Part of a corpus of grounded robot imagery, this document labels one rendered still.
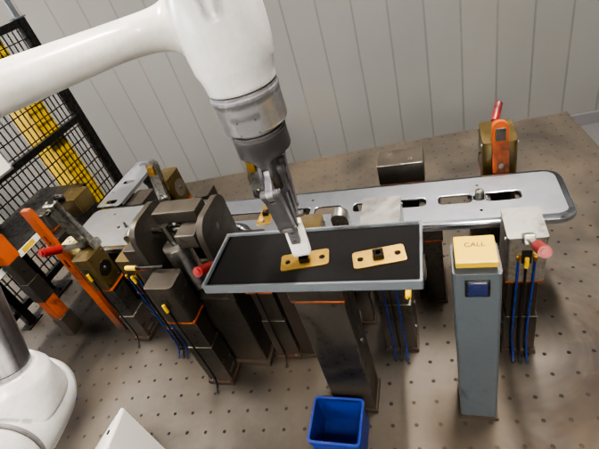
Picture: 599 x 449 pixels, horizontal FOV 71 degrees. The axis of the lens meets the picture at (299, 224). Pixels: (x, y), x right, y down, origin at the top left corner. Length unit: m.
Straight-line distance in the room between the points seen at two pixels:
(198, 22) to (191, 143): 2.81
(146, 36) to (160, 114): 2.58
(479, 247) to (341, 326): 0.28
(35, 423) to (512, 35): 2.84
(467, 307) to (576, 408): 0.42
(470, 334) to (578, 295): 0.52
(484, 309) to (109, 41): 0.68
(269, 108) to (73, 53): 0.27
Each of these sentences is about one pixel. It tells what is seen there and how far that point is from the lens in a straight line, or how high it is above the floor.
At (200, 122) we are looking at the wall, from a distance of 3.18.
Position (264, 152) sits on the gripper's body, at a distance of 0.56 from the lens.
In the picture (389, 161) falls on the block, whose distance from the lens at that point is 1.16.
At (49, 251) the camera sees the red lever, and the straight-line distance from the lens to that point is 1.19.
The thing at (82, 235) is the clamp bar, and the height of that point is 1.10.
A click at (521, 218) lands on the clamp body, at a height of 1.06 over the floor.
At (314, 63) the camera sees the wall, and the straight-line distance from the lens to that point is 2.86.
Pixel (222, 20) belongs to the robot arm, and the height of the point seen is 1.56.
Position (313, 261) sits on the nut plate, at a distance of 0.71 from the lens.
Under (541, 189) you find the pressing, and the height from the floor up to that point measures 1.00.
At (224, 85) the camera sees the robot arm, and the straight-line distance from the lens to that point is 0.52.
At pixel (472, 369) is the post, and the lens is 0.88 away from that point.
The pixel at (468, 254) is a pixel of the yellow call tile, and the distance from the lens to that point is 0.68.
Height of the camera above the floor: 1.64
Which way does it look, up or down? 37 degrees down
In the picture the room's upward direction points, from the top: 19 degrees counter-clockwise
